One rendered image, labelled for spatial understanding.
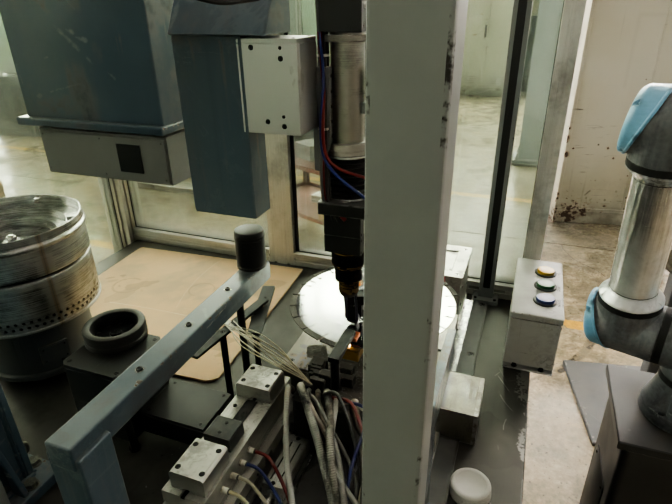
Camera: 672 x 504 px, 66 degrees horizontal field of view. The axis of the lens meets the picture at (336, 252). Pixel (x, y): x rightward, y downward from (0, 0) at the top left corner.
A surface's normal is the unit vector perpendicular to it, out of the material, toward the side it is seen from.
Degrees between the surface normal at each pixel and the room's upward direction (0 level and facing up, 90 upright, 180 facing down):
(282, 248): 90
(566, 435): 0
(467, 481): 0
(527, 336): 90
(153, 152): 90
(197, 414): 0
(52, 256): 90
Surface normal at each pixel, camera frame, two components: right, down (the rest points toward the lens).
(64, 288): 0.86, 0.21
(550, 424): -0.01, -0.90
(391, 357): -0.35, 0.42
